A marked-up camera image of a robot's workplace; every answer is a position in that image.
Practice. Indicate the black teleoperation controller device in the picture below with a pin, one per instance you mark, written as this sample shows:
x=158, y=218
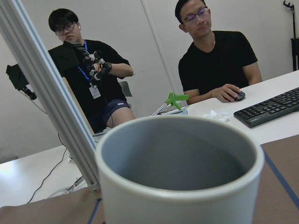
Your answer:
x=95, y=64

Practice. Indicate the seated operator with glasses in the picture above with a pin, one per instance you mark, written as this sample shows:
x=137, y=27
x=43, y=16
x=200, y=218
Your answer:
x=95, y=85

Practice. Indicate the white ribbed HOME mug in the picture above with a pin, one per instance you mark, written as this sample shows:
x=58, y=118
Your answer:
x=178, y=169

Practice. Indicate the metal grabber tool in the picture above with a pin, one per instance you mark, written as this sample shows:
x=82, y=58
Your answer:
x=173, y=101

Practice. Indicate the seated person black shirt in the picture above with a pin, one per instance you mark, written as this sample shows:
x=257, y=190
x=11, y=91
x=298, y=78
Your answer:
x=218, y=63

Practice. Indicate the black keyboard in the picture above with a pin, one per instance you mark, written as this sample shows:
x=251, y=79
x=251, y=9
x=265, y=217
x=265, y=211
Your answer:
x=268, y=110

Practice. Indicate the grey aluminium post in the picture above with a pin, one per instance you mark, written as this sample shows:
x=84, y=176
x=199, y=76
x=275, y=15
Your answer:
x=39, y=69

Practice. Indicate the computer mouse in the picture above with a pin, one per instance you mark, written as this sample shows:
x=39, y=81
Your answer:
x=240, y=96

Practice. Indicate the black tripod stand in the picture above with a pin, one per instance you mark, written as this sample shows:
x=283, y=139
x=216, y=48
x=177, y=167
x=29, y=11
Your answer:
x=294, y=39

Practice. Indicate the crumpled white tissue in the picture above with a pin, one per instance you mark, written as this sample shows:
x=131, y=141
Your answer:
x=218, y=116

